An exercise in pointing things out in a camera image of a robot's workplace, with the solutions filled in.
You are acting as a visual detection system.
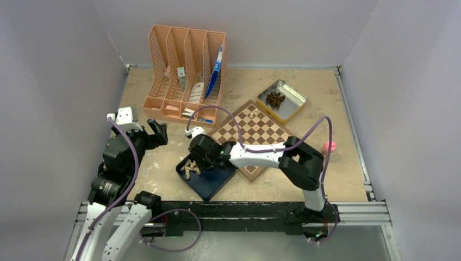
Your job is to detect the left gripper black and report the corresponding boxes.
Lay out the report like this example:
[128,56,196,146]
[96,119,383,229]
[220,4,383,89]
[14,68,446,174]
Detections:
[113,118,166,176]

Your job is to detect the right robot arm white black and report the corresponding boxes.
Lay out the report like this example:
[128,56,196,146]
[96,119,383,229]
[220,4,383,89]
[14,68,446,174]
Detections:
[186,132,331,221]

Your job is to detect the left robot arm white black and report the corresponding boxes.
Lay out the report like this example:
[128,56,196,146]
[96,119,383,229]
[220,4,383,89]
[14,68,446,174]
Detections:
[71,115,168,260]

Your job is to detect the pile of light chess pieces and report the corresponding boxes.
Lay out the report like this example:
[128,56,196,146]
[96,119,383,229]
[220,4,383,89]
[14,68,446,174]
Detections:
[180,159,201,180]

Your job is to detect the wooden chess board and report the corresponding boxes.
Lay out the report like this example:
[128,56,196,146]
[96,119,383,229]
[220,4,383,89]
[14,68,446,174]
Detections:
[208,100,297,183]

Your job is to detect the pile of dark chess pieces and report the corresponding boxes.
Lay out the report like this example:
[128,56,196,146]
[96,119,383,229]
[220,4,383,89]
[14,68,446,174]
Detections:
[265,91,286,109]

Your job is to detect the pink eraser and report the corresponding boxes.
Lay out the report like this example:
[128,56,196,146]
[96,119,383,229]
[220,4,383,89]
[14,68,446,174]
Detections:
[165,105,179,111]

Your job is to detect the dark blue tray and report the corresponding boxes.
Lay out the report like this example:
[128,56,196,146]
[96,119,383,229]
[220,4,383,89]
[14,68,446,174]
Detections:
[176,155,236,202]

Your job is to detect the white stapler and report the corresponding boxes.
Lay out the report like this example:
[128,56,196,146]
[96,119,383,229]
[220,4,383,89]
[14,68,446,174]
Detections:
[181,108,197,120]

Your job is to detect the white labelled tube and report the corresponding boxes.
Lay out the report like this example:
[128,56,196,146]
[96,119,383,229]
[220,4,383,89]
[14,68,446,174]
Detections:
[188,82,204,103]

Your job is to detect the green white small box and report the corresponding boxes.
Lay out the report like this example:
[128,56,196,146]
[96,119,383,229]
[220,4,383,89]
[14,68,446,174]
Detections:
[177,67,187,92]

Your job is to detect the pink plastic desk organizer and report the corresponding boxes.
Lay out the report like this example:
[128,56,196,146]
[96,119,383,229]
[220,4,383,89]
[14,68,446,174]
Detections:
[143,25,227,128]

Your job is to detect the blue folder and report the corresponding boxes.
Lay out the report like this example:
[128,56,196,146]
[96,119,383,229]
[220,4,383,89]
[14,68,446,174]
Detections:
[205,45,223,99]

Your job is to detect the yellow metal tin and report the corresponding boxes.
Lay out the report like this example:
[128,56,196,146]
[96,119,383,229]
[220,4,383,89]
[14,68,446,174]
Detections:
[257,79,307,125]

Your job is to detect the pink capped small bottle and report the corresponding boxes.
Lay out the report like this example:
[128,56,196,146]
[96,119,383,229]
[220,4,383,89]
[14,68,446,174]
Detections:
[322,141,337,156]

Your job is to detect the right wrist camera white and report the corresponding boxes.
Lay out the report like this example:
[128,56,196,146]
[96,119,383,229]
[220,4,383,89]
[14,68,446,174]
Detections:
[185,127,205,139]

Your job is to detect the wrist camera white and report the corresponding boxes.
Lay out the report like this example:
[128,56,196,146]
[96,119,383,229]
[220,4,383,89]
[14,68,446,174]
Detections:
[107,107,143,132]
[185,127,205,139]

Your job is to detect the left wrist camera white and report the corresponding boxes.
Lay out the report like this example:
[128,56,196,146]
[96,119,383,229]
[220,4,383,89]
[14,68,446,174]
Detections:
[107,107,143,132]

